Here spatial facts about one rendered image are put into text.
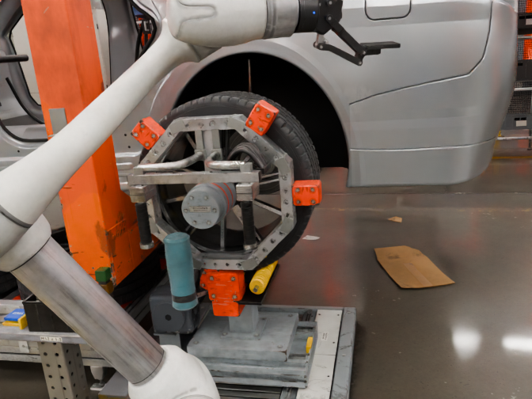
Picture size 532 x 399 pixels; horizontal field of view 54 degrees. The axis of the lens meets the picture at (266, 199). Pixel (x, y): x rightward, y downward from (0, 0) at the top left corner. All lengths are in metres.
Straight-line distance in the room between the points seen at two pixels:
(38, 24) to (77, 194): 0.57
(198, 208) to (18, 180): 0.86
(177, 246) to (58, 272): 0.72
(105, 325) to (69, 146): 0.43
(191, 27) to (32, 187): 0.35
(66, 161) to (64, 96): 1.02
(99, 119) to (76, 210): 1.09
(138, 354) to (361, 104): 1.34
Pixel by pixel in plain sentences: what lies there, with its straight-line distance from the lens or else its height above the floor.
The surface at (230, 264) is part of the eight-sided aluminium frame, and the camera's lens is 1.87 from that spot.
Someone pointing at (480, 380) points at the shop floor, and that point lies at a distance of 2.34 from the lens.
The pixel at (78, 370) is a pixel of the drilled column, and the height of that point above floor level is 0.25.
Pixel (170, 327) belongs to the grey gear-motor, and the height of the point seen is 0.28.
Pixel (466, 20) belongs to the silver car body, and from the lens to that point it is 2.13.
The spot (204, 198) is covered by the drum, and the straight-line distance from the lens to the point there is 1.64.
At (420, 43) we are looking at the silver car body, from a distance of 2.11.
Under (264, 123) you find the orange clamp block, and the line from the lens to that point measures 1.69.
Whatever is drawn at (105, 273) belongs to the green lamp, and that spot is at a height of 0.65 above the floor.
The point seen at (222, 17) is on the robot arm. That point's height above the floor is 1.38.
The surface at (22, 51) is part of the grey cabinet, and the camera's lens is 7.41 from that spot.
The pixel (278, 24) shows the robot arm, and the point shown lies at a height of 1.36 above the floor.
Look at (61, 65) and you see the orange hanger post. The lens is 1.89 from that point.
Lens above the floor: 1.33
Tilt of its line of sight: 16 degrees down
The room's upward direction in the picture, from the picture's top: 5 degrees counter-clockwise
